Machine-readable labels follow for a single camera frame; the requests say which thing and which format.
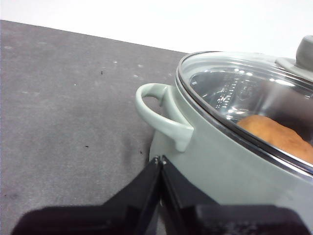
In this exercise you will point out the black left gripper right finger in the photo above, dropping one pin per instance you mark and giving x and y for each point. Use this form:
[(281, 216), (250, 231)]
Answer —
[(220, 220)]

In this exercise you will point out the brown potato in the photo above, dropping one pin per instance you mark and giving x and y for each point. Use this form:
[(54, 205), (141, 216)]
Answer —
[(276, 137)]

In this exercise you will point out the glass lid with green knob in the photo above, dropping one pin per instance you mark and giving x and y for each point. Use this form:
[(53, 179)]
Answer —
[(244, 83)]

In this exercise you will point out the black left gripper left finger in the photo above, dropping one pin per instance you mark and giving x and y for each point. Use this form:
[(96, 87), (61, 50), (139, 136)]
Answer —
[(102, 220)]

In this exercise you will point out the pale green electric steamer pot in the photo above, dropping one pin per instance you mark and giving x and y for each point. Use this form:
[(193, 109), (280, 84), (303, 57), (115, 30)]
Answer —
[(220, 166)]

